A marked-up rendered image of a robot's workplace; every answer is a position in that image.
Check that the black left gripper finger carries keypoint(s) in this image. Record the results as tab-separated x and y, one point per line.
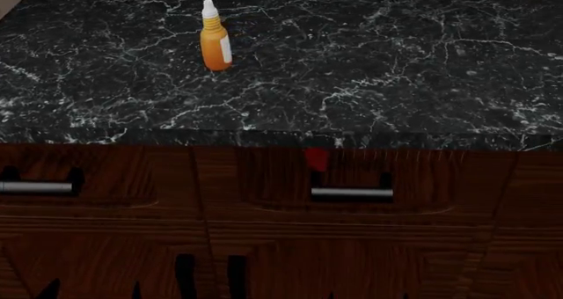
136	292
50	291

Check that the dark wood drawer front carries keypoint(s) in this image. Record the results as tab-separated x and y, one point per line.
440	180
123	167

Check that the dark wood cabinet door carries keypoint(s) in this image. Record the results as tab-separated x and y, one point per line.
343	262
97	256

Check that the orange bottle with white cap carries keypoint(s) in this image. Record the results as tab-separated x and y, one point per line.
214	50

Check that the dark wood cabinet side panel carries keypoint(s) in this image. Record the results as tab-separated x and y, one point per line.
532	229

